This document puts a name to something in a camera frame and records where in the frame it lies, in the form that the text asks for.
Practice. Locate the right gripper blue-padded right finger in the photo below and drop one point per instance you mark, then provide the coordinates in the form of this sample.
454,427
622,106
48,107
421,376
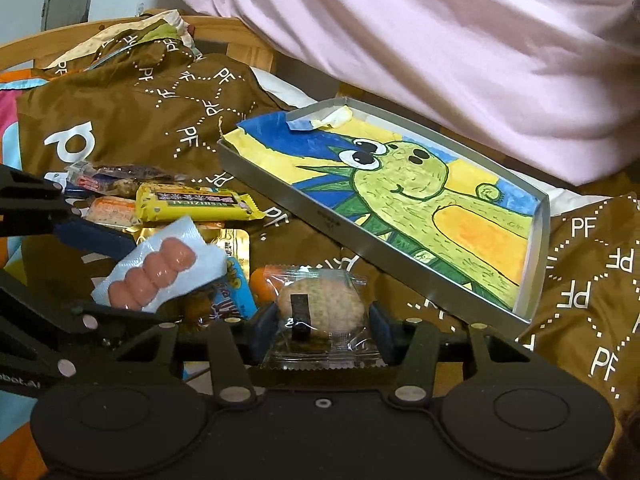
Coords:
412,345

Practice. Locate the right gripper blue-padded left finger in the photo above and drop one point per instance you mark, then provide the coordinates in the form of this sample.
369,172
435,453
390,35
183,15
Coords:
234,346

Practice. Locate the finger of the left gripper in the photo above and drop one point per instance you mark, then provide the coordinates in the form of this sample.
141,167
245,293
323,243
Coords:
91,237

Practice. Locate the orange cracker packet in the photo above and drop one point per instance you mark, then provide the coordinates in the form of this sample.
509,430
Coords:
113,211

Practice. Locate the blue candy packet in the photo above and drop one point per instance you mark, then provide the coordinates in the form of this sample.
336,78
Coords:
230,295

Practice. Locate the dark dried meat clear packet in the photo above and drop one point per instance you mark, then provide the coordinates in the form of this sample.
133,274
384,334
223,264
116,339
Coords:
118,180

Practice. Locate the yellow biscuit packet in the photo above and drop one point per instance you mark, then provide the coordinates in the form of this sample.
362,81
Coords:
164,202

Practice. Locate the pink sausage white packet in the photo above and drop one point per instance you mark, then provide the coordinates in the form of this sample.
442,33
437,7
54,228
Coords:
171,263

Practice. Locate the rice cracker clear packet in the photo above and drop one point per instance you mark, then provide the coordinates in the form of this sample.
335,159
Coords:
323,323

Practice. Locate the navy blue white packet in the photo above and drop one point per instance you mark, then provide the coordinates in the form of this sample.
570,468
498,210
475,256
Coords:
70,190

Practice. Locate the small orange tangerine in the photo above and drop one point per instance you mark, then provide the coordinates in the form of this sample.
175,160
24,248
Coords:
266,284

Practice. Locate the grey metal tray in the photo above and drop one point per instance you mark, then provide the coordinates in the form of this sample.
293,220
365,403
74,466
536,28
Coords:
457,299

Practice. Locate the brown PF printed blanket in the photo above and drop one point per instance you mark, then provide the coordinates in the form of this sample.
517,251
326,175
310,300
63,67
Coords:
152,106

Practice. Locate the pink draped cloth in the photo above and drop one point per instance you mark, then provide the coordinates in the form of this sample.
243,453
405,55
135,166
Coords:
553,83

